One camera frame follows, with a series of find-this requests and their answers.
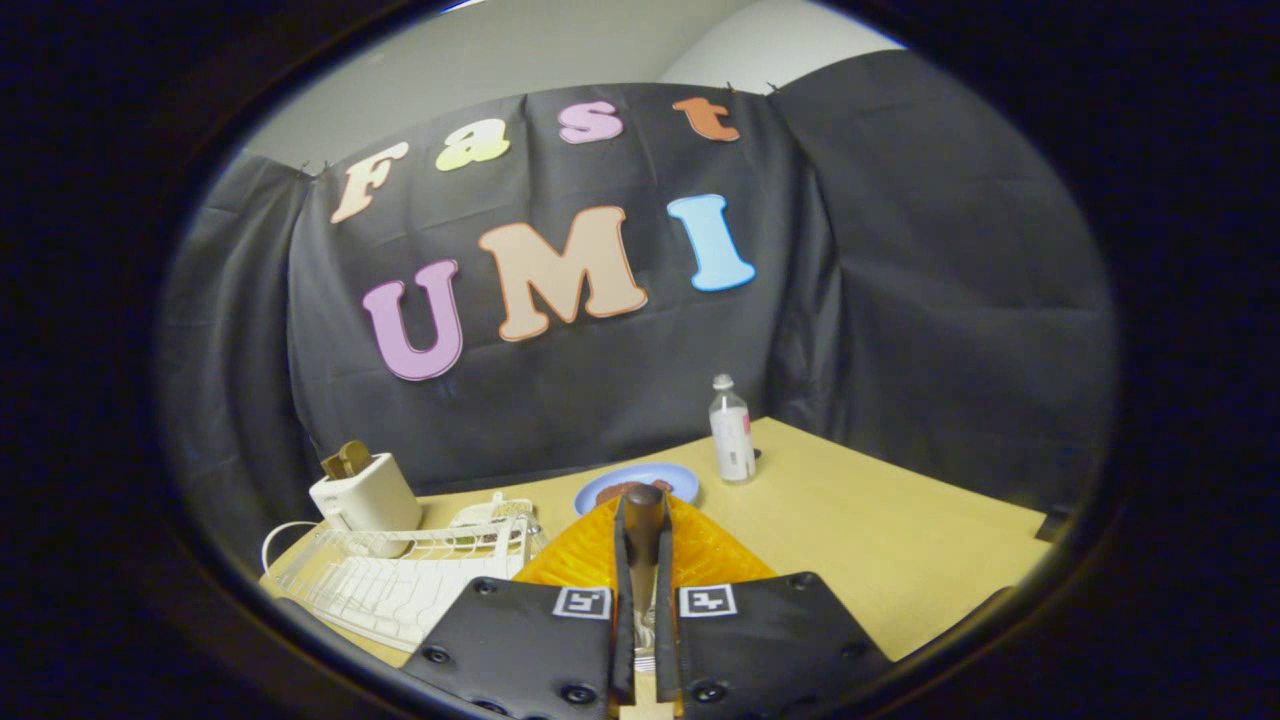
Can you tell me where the white wire dish rack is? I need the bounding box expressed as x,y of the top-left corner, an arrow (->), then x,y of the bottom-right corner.
272,492 -> 548,654

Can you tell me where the clear plastic bottle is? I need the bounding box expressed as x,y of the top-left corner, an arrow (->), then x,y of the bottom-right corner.
708,374 -> 759,486

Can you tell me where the white plate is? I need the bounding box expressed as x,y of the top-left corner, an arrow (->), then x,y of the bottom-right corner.
450,498 -> 533,531

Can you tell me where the black backdrop cloth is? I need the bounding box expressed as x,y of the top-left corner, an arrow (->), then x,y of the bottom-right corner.
155,50 -> 1119,576

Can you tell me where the white toaster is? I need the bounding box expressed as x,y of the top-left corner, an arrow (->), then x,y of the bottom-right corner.
309,452 -> 424,558

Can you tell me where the white wire basket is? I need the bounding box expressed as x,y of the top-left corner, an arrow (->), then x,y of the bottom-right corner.
634,598 -> 659,673

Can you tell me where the brown toast slice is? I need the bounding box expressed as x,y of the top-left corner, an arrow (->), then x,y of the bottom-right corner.
320,440 -> 374,480

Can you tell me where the white power cable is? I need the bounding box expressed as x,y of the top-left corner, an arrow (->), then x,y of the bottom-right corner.
261,519 -> 323,578

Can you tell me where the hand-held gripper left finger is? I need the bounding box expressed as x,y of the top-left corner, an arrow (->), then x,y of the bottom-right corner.
400,495 -> 637,720

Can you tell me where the blue plate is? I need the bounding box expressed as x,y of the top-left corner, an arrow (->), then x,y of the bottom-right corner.
574,462 -> 701,517

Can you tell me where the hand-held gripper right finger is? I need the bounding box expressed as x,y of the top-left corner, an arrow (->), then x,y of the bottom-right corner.
655,495 -> 892,720

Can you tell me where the brown wooden spoon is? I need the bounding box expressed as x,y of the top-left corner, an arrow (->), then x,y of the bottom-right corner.
624,484 -> 667,613

